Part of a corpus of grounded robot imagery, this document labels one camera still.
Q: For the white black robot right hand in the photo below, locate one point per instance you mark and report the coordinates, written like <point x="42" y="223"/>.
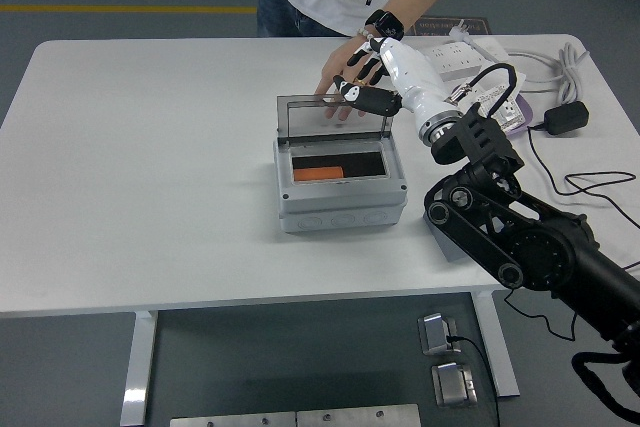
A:
<point x="415" y="77"/>

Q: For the person's left hand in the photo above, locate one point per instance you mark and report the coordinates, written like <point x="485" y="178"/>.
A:
<point x="337" y="64"/>

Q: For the transparent hinged box lid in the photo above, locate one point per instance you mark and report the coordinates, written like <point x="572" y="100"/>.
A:
<point x="310" y="122"/>

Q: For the orange cylindrical battery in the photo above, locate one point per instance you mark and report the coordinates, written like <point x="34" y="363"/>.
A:
<point x="317" y="173"/>

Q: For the grey plastic enclosure box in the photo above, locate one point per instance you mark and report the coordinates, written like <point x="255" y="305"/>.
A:
<point x="340" y="207"/>

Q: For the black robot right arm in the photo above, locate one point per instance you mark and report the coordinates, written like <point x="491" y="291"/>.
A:
<point x="540" y="252"/>

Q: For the grey battery holder block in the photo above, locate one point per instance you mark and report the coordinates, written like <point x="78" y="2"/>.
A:
<point x="450" y="247"/>

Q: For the white power strip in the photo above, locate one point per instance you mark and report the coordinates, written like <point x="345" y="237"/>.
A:
<point x="460" y="57"/>

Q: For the black smartwatch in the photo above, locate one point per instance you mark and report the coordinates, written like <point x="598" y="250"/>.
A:
<point x="387" y="23"/>

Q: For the brown floor sign mat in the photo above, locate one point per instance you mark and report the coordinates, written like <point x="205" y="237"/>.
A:
<point x="450" y="26"/>

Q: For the white power plug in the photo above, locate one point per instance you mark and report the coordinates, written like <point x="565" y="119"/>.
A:
<point x="460" y="33"/>

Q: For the white square card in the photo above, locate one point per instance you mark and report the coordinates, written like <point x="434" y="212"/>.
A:
<point x="492" y="81"/>

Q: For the small white adapter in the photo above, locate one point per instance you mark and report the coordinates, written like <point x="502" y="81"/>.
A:
<point x="494" y="53"/>

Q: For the black power adapter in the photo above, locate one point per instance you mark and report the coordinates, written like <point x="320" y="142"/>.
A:
<point x="565" y="118"/>

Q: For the metal floor socket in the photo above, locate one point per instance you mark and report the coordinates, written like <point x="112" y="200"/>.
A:
<point x="435" y="332"/>
<point x="452" y="384"/>

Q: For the white table leg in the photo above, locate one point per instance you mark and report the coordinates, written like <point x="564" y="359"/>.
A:
<point x="497" y="362"/>
<point x="137" y="372"/>

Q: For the wall socket blister pack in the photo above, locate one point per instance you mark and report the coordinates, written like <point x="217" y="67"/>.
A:
<point x="512" y="114"/>

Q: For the metal base plate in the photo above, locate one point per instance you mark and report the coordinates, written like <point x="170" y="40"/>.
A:
<point x="357" y="416"/>
<point x="232" y="420"/>

